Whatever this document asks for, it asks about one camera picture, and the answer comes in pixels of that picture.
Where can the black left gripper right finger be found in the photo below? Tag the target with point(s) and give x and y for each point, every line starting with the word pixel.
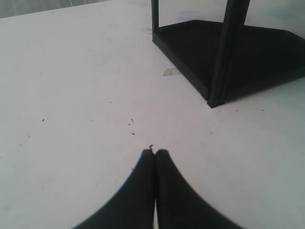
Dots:
pixel 178 205

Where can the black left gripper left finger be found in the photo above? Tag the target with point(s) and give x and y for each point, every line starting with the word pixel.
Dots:
pixel 132 206

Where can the black metal mug rack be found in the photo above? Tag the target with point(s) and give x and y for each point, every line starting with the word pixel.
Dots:
pixel 227 60

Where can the clear tape piece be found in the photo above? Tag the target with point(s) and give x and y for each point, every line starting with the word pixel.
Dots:
pixel 171 72

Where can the white backdrop curtain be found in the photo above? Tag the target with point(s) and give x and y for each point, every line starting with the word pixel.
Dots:
pixel 47 10

